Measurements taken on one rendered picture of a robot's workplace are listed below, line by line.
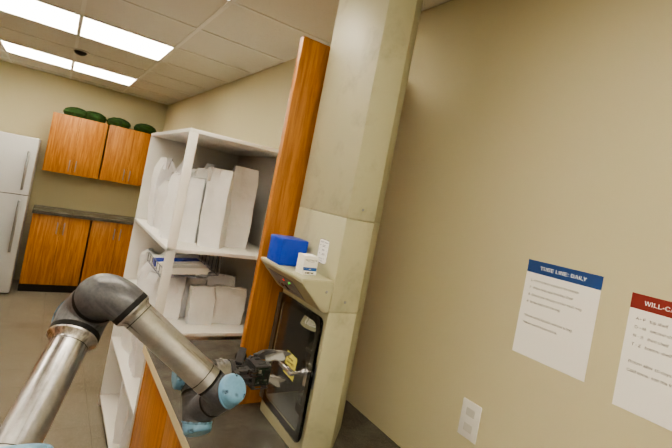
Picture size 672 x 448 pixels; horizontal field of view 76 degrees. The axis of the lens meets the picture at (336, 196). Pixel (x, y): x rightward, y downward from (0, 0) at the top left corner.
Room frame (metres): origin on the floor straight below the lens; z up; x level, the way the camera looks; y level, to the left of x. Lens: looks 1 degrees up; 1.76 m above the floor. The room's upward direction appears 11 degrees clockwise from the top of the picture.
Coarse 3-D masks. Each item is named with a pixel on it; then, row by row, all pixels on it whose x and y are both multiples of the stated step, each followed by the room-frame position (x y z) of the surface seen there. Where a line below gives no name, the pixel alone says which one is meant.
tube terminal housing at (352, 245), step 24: (312, 216) 1.53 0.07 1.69; (336, 216) 1.40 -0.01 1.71; (312, 240) 1.50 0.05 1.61; (336, 240) 1.38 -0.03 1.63; (360, 240) 1.39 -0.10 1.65; (336, 264) 1.36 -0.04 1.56; (360, 264) 1.40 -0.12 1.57; (336, 288) 1.36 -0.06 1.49; (360, 288) 1.41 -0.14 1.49; (336, 312) 1.37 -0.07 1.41; (360, 312) 1.52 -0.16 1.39; (336, 336) 1.38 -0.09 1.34; (336, 360) 1.39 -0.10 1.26; (336, 384) 1.40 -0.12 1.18; (264, 408) 1.59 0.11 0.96; (312, 408) 1.36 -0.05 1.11; (336, 408) 1.41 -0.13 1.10; (312, 432) 1.37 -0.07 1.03; (336, 432) 1.49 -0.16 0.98
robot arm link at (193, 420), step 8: (184, 392) 1.17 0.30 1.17; (192, 392) 1.17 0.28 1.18; (184, 400) 1.16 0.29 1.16; (192, 400) 1.14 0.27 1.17; (184, 408) 1.15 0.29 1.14; (192, 408) 1.13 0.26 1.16; (200, 408) 1.11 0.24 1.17; (184, 416) 1.14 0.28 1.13; (192, 416) 1.13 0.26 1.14; (200, 416) 1.12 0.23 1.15; (184, 424) 1.13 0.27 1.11; (192, 424) 1.12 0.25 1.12; (200, 424) 1.12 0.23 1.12; (208, 424) 1.14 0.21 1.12; (184, 432) 1.12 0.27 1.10; (192, 432) 1.12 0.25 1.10; (200, 432) 1.13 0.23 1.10; (208, 432) 1.15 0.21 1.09
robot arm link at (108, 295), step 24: (96, 288) 1.03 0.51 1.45; (120, 288) 1.04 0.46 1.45; (96, 312) 1.02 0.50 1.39; (120, 312) 1.02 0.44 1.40; (144, 312) 1.05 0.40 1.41; (144, 336) 1.04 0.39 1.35; (168, 336) 1.06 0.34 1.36; (168, 360) 1.06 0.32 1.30; (192, 360) 1.07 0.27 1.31; (192, 384) 1.07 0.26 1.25; (216, 384) 1.08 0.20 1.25; (240, 384) 1.10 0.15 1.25; (216, 408) 1.09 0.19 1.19
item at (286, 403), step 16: (288, 304) 1.54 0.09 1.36; (288, 320) 1.52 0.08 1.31; (304, 320) 1.43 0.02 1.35; (320, 320) 1.35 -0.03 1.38; (288, 336) 1.50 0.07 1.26; (304, 336) 1.42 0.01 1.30; (304, 352) 1.40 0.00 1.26; (272, 368) 1.56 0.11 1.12; (304, 368) 1.38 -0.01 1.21; (288, 384) 1.45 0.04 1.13; (304, 384) 1.37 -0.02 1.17; (272, 400) 1.53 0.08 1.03; (288, 400) 1.43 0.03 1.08; (304, 400) 1.35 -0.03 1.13; (288, 416) 1.42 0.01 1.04; (288, 432) 1.40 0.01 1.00
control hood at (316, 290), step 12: (264, 264) 1.56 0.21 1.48; (276, 264) 1.45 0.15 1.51; (288, 276) 1.38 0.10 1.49; (300, 276) 1.33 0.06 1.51; (312, 276) 1.36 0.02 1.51; (300, 288) 1.36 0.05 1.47; (312, 288) 1.31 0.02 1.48; (324, 288) 1.33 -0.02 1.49; (312, 300) 1.33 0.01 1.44; (324, 300) 1.34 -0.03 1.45; (324, 312) 1.35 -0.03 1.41
